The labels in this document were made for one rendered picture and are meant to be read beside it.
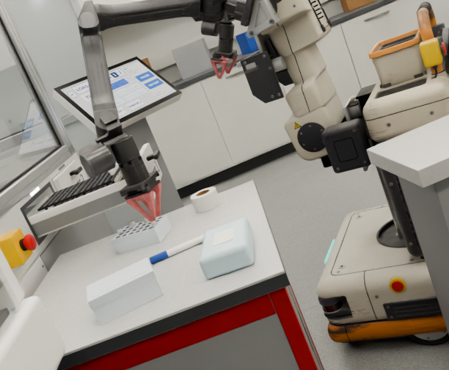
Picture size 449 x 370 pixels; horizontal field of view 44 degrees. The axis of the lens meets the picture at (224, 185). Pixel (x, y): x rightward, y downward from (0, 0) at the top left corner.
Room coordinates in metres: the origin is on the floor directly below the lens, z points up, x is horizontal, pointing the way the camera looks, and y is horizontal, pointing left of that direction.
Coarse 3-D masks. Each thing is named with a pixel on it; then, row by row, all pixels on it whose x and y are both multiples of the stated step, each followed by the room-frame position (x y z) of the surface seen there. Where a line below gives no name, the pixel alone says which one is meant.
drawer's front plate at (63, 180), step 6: (72, 162) 2.02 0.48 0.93; (78, 162) 2.07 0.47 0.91; (66, 168) 1.92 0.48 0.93; (72, 168) 1.98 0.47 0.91; (60, 174) 1.84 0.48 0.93; (66, 174) 1.89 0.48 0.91; (78, 174) 2.01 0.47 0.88; (54, 180) 1.79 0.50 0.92; (60, 180) 1.81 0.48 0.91; (66, 180) 1.86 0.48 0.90; (72, 180) 1.92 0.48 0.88; (78, 180) 1.98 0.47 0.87; (84, 180) 2.05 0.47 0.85; (60, 186) 1.79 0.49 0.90; (66, 186) 1.83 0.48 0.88
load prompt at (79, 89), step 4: (112, 72) 2.71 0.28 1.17; (116, 72) 2.71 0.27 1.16; (120, 72) 2.72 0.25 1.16; (124, 72) 2.73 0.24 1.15; (112, 76) 2.68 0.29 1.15; (116, 76) 2.69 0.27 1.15; (120, 76) 2.70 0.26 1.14; (112, 80) 2.66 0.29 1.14; (80, 84) 2.57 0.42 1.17; (84, 84) 2.58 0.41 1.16; (88, 84) 2.58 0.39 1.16; (72, 88) 2.53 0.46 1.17; (76, 88) 2.54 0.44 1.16; (80, 88) 2.55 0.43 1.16; (84, 88) 2.55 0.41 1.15; (88, 88) 2.56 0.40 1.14; (80, 92) 2.52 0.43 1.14
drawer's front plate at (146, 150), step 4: (148, 144) 1.72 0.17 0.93; (144, 148) 1.65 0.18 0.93; (148, 148) 1.69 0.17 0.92; (140, 152) 1.60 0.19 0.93; (144, 152) 1.60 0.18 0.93; (148, 152) 1.66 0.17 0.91; (152, 152) 1.73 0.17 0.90; (144, 156) 1.57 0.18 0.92; (144, 160) 1.54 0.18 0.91; (152, 160) 1.67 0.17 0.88; (148, 164) 1.58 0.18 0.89; (152, 164) 1.63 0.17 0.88; (148, 168) 1.56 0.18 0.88; (152, 168) 1.61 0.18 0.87; (156, 168) 1.68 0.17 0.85; (148, 172) 1.53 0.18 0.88; (160, 172) 1.72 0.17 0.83; (160, 176) 1.68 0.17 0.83; (156, 180) 1.60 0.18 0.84; (160, 180) 1.66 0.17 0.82
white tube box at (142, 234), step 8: (160, 216) 1.35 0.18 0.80; (136, 224) 1.36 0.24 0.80; (144, 224) 1.34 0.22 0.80; (160, 224) 1.30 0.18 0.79; (168, 224) 1.33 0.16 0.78; (128, 232) 1.32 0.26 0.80; (136, 232) 1.30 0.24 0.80; (144, 232) 1.28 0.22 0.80; (152, 232) 1.27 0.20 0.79; (160, 232) 1.28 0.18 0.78; (168, 232) 1.32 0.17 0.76; (112, 240) 1.31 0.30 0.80; (120, 240) 1.30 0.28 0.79; (128, 240) 1.29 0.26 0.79; (136, 240) 1.29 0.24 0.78; (144, 240) 1.28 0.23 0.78; (152, 240) 1.27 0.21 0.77; (160, 240) 1.27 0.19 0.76; (120, 248) 1.30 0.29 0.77; (128, 248) 1.30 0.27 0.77; (136, 248) 1.29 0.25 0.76
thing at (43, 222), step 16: (96, 192) 1.48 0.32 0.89; (112, 192) 1.48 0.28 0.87; (32, 208) 1.61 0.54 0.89; (48, 208) 1.70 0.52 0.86; (64, 208) 1.49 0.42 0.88; (80, 208) 1.48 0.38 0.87; (96, 208) 1.48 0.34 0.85; (32, 224) 1.49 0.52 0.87; (48, 224) 1.49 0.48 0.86; (64, 224) 1.48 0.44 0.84
